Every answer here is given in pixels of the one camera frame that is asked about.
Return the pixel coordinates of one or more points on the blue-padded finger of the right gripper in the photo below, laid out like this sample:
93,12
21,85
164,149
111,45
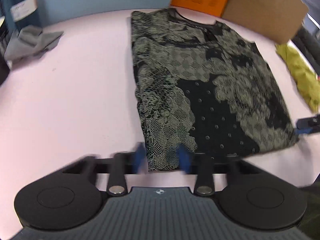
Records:
308,125

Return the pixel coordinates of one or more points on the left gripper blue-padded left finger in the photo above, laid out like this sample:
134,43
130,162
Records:
121,165

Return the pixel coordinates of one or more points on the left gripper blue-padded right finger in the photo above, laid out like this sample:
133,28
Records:
200,165

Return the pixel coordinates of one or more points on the black and beige patterned shirt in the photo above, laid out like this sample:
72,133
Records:
205,88

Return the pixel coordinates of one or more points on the green crumpled garment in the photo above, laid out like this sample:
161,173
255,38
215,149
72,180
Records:
306,80

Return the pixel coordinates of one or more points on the black leather chair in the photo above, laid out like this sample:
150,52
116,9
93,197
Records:
308,43

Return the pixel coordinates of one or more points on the orange and brown cardboard box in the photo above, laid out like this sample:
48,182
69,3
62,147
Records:
278,20

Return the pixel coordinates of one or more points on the grey folded cloth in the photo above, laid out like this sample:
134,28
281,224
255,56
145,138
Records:
30,42

